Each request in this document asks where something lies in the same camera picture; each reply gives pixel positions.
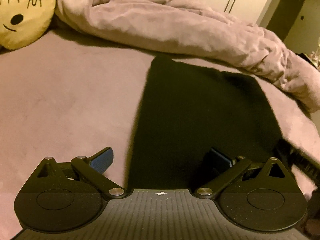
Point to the yellow emoji face plush pillow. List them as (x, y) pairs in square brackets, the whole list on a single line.
[(24, 21)]

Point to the lilac crumpled duvet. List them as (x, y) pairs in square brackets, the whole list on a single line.
[(193, 28)]

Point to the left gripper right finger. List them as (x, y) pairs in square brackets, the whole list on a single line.
[(224, 169)]

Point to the lilac bed sheet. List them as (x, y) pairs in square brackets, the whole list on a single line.
[(70, 95)]

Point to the black knit sweater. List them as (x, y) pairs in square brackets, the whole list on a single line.
[(189, 115)]

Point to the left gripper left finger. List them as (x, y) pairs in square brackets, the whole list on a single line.
[(91, 170)]

